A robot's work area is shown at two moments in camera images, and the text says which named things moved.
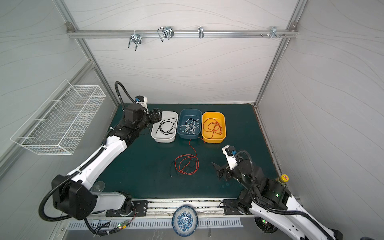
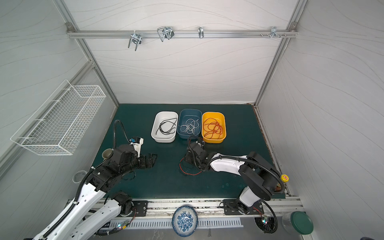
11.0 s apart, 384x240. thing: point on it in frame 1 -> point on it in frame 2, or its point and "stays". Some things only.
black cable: x=167 y=126 stays
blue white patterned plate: x=185 y=221 stays
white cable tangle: x=190 y=125 stays
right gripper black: x=225 y=171 -> x=195 y=154
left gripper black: x=154 y=116 -> x=144 y=165
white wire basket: x=61 y=123 stays
